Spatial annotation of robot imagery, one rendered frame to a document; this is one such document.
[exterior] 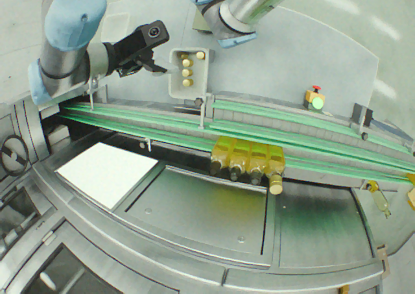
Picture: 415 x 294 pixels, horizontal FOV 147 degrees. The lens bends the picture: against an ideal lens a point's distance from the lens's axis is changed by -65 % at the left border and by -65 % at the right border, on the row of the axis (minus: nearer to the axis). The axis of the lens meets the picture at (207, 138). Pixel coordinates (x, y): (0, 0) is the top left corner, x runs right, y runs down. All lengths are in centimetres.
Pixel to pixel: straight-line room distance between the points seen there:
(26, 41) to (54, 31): 374
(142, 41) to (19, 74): 359
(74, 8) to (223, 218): 55
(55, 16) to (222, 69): 70
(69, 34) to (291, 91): 75
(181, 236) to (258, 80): 65
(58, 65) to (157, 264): 43
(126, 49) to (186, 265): 48
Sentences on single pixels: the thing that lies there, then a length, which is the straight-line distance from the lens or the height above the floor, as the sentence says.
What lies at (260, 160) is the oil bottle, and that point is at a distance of 51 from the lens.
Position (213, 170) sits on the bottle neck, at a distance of 49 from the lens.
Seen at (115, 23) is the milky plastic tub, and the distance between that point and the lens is 116.
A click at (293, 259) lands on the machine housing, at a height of 127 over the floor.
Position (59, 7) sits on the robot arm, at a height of 144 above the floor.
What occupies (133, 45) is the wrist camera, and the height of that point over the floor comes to 126.
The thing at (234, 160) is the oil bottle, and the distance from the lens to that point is 50.
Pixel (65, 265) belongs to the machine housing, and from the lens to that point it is 59.
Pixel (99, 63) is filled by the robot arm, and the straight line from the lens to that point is 31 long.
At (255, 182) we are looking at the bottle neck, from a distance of 48.
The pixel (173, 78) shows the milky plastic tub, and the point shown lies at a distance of 78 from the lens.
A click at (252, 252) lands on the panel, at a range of 47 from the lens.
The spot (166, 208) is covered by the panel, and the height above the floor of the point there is 121.
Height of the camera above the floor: 151
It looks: 60 degrees down
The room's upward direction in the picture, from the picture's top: 144 degrees counter-clockwise
